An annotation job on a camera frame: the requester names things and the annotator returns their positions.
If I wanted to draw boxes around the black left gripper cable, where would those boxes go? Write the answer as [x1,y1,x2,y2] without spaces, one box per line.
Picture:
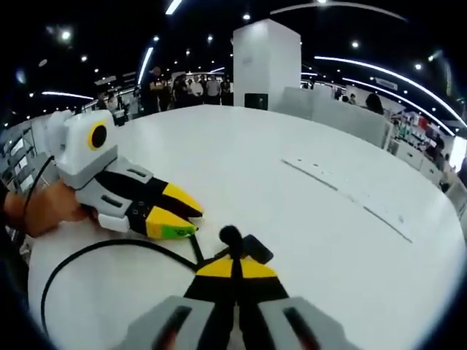
[20,155,56,219]

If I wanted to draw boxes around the long ceiling light strip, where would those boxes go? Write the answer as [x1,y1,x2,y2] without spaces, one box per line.
[314,55,457,136]

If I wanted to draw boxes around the group of standing people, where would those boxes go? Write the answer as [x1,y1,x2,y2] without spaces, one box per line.
[170,74,234,107]

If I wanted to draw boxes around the white drawer cabinet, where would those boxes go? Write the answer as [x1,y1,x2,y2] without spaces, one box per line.
[0,125,37,194]

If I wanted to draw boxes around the short ceiling light strip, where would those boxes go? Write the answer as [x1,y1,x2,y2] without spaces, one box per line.
[137,46,155,85]

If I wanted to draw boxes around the black charging cable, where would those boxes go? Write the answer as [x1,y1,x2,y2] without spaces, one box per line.
[39,233,234,340]

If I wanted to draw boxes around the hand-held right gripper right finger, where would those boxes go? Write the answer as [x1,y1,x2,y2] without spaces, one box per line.
[235,257,364,350]

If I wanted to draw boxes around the person's left hand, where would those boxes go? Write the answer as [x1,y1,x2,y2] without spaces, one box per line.
[3,180,100,238]

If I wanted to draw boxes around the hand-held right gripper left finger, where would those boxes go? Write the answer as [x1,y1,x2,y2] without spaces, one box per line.
[120,257,237,350]

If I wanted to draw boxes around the black box on pillar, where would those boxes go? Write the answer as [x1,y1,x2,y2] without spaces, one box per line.
[244,93,270,109]

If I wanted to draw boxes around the white office partitions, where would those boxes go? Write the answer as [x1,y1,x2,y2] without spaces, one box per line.
[275,86,394,149]

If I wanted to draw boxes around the white desk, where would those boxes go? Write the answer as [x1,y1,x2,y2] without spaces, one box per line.
[27,104,467,350]

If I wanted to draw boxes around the large white pillar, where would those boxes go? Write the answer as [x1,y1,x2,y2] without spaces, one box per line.
[232,17,303,110]

